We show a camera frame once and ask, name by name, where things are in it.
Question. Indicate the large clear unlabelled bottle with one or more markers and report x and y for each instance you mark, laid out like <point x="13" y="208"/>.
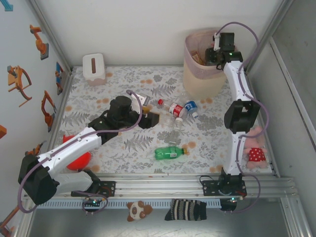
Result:
<point x="169" y="120"/>

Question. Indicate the clear bottle red label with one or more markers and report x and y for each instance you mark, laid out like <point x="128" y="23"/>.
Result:
<point x="177" y="110"/>

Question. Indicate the red and gold label bottle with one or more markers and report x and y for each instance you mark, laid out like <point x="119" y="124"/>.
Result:
<point x="196" y="56"/>

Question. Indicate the slim clear bottle white cap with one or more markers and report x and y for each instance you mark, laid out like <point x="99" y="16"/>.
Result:
<point x="177" y="128"/>

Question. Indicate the blue label bottle white cap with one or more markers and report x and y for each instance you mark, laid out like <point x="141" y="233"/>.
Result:
<point x="191" y="106"/>

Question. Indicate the green bottle orange cap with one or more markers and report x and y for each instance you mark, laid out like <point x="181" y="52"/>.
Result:
<point x="168" y="153"/>

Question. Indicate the beige slotted plastic bin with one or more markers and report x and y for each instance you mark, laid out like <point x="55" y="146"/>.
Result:
<point x="202" y="85"/>

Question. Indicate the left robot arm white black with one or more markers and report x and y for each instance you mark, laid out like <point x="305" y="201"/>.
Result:
<point x="74" y="148"/>

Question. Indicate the white tissue box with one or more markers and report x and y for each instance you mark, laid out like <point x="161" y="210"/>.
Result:
<point x="95" y="66"/>

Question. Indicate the floral patterned tablecloth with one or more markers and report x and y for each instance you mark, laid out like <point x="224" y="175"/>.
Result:
<point x="148" y="165"/>

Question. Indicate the red plush toy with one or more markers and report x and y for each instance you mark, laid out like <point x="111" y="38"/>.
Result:
<point x="80" y="161"/>

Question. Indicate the aluminium extrusion base rails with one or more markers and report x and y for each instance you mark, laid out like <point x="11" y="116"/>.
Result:
<point x="160" y="184"/>

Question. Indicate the small controller board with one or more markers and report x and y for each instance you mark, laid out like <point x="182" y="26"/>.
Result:
<point x="93" y="202"/>
<point x="229" y="206"/>

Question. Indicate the brown white panda plush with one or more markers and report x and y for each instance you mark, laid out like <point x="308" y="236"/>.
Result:
<point x="135" y="211"/>

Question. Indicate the black white striped sock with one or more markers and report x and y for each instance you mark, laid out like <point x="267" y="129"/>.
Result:
<point x="185" y="209"/>

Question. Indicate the pink pig plush toy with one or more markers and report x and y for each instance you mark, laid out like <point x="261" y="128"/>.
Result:
<point x="255" y="154"/>

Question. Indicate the aluminium corner post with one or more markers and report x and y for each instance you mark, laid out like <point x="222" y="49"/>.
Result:
<point x="51" y="34"/>
<point x="280" y="14"/>

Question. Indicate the blue orange wall sticker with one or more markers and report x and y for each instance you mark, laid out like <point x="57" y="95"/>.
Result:
<point x="59" y="74"/>

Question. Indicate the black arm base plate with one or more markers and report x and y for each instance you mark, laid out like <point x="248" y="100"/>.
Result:
<point x="209" y="187"/>
<point x="109" y="188"/>

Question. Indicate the orange claw wall sticker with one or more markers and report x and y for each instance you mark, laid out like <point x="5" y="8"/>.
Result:
<point x="14" y="82"/>

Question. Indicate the orange block wall sticker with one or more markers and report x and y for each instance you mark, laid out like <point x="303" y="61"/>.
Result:
<point x="2" y="130"/>

